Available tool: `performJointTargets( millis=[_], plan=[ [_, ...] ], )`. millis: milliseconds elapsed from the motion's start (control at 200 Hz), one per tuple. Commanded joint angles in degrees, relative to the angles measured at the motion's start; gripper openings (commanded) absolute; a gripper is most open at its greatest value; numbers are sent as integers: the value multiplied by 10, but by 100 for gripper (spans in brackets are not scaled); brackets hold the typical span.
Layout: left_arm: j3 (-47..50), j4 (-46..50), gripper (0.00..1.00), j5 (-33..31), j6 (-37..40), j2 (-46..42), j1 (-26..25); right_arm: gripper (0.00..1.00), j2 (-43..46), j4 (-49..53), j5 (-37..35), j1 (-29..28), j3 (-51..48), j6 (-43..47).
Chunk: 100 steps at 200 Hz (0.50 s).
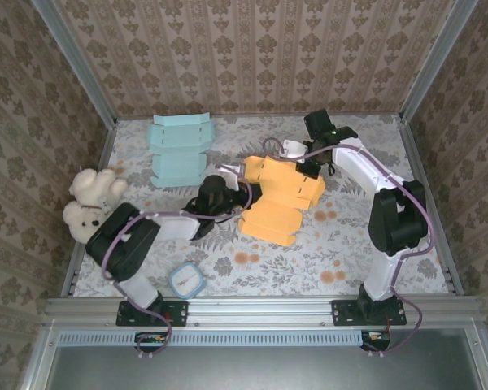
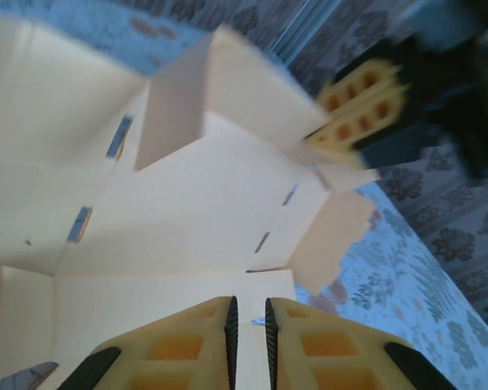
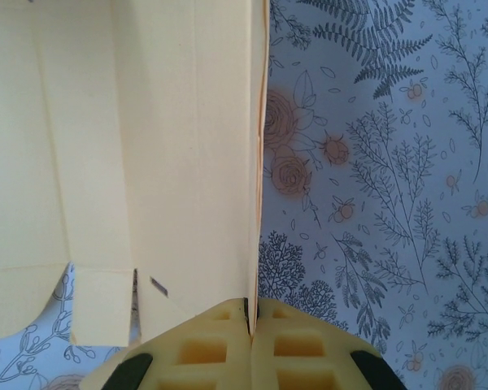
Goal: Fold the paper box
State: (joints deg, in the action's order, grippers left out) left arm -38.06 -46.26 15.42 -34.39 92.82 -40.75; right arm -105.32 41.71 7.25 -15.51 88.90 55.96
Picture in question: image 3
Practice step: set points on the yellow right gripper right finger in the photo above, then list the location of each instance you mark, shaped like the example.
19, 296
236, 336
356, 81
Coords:
333, 365

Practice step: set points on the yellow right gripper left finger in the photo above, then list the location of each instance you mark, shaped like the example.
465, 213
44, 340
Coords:
211, 365

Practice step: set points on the yellow cardboard box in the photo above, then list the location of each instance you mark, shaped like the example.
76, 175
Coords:
146, 142

